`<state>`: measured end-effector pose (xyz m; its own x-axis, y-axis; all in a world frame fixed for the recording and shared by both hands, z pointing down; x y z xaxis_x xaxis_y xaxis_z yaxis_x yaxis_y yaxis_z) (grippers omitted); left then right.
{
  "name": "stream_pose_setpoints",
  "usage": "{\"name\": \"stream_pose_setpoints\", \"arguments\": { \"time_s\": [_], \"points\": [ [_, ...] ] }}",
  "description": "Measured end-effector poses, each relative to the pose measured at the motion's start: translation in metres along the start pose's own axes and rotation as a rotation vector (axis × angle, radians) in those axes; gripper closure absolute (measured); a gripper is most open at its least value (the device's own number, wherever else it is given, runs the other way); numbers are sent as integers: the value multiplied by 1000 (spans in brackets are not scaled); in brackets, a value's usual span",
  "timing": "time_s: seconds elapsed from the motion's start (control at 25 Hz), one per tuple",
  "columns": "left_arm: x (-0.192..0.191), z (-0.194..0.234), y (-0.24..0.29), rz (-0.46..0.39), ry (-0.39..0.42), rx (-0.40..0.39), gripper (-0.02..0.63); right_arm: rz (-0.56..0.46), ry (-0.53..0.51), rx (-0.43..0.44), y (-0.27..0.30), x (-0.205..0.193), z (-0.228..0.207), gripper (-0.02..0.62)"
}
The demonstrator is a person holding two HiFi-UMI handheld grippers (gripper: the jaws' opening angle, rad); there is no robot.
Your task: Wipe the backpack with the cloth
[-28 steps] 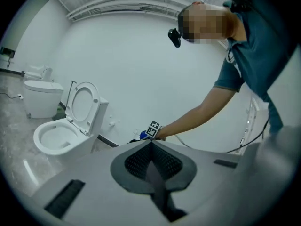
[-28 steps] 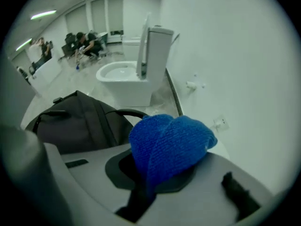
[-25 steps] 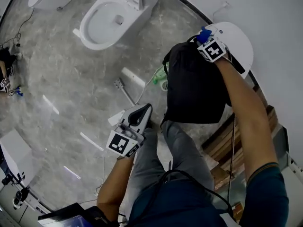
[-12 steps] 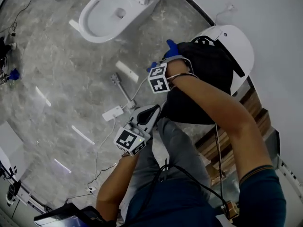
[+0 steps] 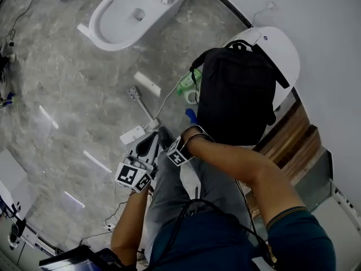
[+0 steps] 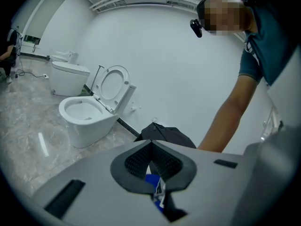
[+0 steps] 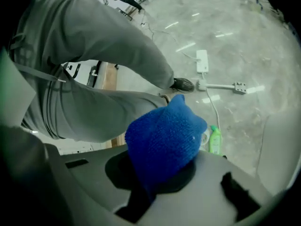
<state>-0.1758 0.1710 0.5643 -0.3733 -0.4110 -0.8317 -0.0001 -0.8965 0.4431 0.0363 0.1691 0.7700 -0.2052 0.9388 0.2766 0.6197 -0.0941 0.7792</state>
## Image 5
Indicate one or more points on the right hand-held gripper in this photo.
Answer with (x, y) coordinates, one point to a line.
(176, 155)

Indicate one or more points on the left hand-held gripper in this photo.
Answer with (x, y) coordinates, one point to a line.
(127, 175)

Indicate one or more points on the blue cloth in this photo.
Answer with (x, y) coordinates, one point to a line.
(191, 116)

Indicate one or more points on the black backpack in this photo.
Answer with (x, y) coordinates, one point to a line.
(234, 100)

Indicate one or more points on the person's right forearm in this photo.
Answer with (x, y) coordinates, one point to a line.
(225, 157)

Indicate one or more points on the person's left forearm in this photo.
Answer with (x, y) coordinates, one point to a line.
(127, 222)

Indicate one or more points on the white power strip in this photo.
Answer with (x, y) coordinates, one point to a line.
(131, 135)

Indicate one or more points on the person's black left shoe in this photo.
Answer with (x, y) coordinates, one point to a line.
(166, 135)

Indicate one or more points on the person's grey trousers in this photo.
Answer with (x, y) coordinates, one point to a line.
(175, 196)

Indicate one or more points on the white tape roll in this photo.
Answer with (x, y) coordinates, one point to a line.
(188, 95)

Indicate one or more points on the person's blue shirt torso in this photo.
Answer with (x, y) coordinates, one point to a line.
(220, 244)

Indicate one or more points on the wooden step platform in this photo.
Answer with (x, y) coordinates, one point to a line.
(296, 140)

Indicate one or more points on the white toilet with open seat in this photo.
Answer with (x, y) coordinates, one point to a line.
(118, 18)

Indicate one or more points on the black tablet with lit screen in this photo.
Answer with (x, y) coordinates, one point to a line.
(65, 261)

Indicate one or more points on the small blue rag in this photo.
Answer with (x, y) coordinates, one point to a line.
(10, 97)

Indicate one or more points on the round white closed-lid toilet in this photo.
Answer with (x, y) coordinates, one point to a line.
(282, 52)

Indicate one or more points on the white equipment box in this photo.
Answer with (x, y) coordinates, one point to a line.
(338, 230)

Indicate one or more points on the black tablet mount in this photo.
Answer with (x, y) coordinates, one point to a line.
(112, 260)

